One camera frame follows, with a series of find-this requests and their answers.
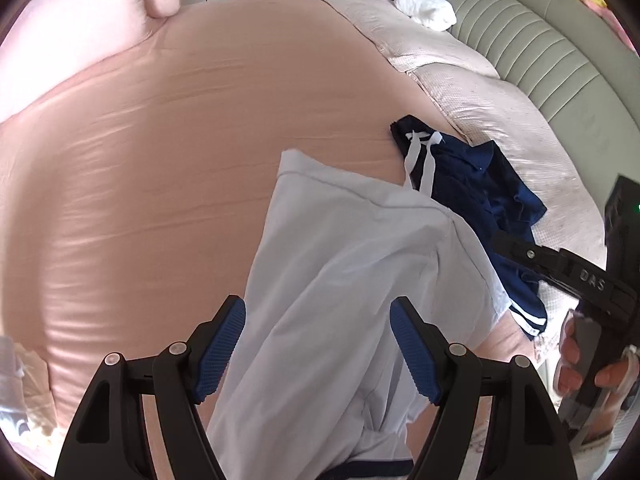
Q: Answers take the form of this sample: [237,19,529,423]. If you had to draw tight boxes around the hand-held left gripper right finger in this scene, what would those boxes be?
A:
[389,296,573,480]

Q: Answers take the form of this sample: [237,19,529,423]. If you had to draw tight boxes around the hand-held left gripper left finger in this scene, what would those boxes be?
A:
[54,294,247,480]

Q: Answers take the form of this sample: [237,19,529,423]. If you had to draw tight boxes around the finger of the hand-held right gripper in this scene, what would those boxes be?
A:
[492,231,566,274]

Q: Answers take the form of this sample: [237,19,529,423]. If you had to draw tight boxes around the white shirt navy trim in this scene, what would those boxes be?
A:
[206,149,511,480]

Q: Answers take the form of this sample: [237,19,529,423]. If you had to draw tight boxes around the person's right hand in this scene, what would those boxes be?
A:
[552,309,632,396]

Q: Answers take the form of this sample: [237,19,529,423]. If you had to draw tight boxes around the navy shorts white stripes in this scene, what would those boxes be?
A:
[390,115,548,338]

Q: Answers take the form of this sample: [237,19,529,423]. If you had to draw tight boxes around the cream folded garment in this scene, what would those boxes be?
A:
[14,344,57,438]

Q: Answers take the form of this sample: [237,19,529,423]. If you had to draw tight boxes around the pink bed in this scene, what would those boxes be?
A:
[0,0,551,463]

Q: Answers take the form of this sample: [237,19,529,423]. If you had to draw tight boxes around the grey-green padded headboard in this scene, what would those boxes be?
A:
[390,0,640,201]

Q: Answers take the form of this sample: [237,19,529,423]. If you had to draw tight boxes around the pink plush toy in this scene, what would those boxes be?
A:
[585,0,632,38]

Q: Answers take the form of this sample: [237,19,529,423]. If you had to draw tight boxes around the white plush toy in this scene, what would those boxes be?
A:
[395,0,457,31]

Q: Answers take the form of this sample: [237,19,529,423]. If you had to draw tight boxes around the pink rolled duvet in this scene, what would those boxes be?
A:
[0,0,186,122]

